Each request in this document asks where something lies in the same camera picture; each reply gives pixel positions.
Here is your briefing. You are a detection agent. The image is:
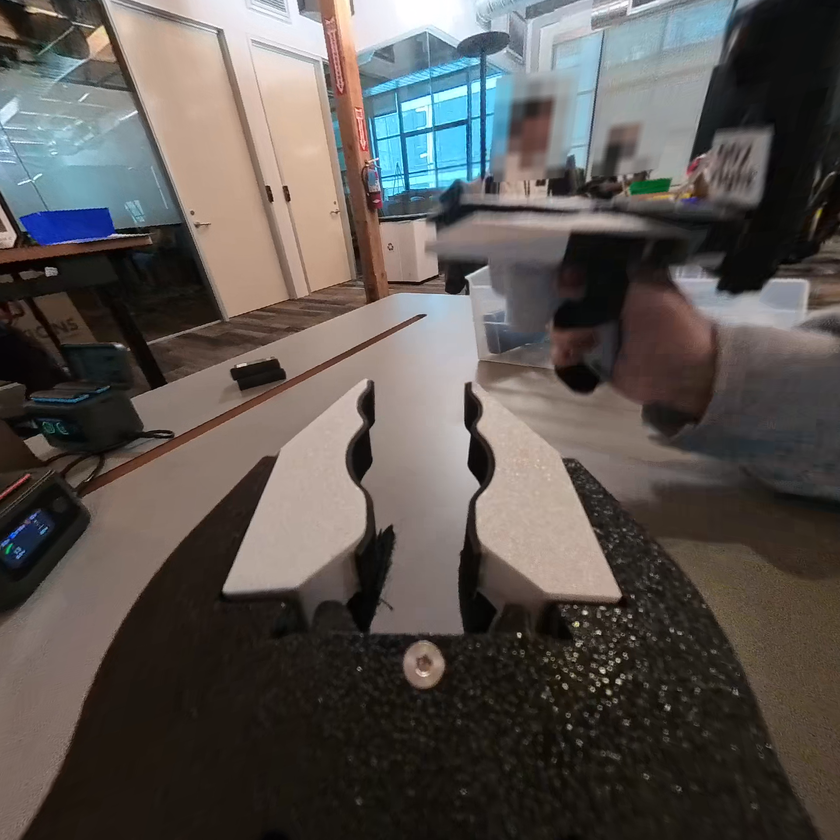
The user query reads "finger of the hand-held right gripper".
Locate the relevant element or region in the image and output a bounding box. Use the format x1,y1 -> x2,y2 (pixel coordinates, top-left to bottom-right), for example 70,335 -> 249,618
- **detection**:
436,182 -> 723,221
424,212 -> 698,267

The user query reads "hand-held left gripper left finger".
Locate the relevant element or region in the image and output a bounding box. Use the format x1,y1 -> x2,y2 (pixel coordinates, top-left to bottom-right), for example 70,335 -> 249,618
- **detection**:
223,378 -> 379,609

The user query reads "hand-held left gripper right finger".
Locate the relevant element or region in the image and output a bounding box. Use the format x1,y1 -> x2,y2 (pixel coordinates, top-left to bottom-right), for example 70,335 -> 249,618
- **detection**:
461,382 -> 623,618

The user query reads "person's right forearm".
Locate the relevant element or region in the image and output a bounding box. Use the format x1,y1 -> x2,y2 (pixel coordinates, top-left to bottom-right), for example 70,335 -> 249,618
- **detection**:
645,311 -> 840,504

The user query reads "person's right hand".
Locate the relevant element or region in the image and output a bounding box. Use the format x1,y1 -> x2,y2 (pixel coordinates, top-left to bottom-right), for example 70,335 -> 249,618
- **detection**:
551,261 -> 718,438

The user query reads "blue object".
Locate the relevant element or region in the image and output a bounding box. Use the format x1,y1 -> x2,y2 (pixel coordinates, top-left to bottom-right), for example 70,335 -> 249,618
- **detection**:
484,314 -> 549,357

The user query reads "white recycling bin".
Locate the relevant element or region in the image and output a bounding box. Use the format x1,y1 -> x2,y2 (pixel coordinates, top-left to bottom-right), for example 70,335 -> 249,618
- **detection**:
380,218 -> 440,285

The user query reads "small black device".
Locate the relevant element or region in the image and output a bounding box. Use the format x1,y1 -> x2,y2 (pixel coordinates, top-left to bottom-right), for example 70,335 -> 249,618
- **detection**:
229,357 -> 287,392

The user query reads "black floor lamp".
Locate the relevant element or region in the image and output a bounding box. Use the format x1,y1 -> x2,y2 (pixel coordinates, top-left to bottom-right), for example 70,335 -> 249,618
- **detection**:
457,30 -> 511,182

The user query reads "clear plastic bin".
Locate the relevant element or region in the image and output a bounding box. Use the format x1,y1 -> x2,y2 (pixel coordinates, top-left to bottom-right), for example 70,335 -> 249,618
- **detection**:
465,264 -> 812,370

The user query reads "white door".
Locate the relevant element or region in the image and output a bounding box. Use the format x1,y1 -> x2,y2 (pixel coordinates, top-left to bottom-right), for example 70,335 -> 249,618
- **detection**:
248,38 -> 356,298
107,0 -> 291,322

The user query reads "black charging case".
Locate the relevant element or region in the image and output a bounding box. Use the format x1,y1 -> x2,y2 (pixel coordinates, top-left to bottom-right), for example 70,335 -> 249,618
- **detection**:
24,383 -> 144,454

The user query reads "dark phone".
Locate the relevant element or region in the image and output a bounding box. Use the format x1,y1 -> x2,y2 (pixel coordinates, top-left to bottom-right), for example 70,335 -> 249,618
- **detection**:
62,342 -> 133,389

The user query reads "black device with screen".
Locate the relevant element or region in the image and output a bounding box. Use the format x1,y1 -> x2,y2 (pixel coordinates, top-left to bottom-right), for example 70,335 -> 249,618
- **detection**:
0,468 -> 91,613

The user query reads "cardboard box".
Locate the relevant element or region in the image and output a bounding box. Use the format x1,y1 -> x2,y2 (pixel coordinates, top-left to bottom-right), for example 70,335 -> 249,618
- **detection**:
0,292 -> 101,370

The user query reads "brown desk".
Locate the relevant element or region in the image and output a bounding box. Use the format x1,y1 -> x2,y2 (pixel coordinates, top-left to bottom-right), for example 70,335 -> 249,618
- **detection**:
0,232 -> 169,389

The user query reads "blue plastic bin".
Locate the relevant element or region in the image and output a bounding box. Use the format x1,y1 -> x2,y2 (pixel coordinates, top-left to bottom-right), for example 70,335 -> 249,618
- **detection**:
19,207 -> 117,245

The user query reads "thin black cable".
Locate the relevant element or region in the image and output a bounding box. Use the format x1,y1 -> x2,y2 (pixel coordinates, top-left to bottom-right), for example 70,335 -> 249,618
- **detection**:
62,428 -> 175,494

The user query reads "wooden post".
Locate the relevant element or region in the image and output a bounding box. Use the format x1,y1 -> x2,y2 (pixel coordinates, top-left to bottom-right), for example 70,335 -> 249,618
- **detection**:
319,0 -> 390,303

